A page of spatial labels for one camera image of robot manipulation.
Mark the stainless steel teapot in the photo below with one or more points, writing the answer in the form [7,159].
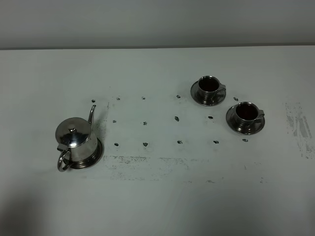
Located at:
[76,139]

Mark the far stainless steel teacup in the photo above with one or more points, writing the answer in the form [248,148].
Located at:
[209,87]

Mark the stainless steel teacup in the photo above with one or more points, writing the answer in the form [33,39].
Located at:
[247,113]
[209,87]

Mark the steel teapot saucer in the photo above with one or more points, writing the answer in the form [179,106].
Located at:
[89,161]

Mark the near stainless steel teacup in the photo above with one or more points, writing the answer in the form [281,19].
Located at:
[247,113]

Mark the far steel cup saucer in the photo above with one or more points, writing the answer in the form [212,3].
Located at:
[212,102]

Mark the steel cup saucer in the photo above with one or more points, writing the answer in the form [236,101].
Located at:
[239,126]
[212,102]

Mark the near steel cup saucer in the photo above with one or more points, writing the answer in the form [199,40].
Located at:
[239,126]

